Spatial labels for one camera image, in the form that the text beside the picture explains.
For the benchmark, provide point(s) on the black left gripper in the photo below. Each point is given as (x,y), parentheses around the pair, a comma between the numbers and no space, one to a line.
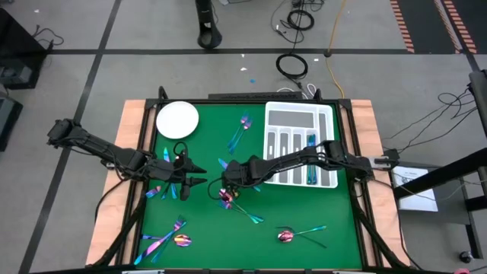
(175,171)

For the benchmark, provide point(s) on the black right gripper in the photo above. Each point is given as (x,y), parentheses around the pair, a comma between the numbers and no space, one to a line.
(237,173)

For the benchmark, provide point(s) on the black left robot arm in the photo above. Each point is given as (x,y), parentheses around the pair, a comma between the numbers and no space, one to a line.
(114,152)

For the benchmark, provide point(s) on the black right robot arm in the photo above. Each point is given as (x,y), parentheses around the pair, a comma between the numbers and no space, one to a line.
(296,160)

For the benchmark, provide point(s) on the white round plate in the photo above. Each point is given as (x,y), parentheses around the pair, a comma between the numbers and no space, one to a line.
(177,120)

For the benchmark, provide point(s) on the white cutlery tray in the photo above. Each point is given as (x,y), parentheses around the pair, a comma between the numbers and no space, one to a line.
(293,107)

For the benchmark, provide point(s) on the green table mat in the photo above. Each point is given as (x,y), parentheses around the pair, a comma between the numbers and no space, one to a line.
(323,213)

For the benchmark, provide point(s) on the white paper sheet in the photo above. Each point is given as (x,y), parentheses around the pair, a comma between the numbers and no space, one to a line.
(418,199)

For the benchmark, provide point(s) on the black equipment case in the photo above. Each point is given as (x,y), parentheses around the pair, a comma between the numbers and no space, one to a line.
(7,122)

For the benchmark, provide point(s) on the black diagonal beam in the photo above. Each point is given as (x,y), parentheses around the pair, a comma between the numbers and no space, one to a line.
(437,177)

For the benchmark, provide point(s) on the black cabinet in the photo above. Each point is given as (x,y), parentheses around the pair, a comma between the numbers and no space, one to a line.
(15,45)

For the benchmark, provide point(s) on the black caster wheel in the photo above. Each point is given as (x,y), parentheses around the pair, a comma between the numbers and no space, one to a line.
(465,257)

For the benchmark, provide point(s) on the black metal table frame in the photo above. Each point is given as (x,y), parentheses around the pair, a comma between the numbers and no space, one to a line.
(152,102)

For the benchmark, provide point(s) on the black pedestal stand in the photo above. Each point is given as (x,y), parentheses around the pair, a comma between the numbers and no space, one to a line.
(204,11)

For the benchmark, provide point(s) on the black upright post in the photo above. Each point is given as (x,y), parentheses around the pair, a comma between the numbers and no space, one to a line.
(480,95)

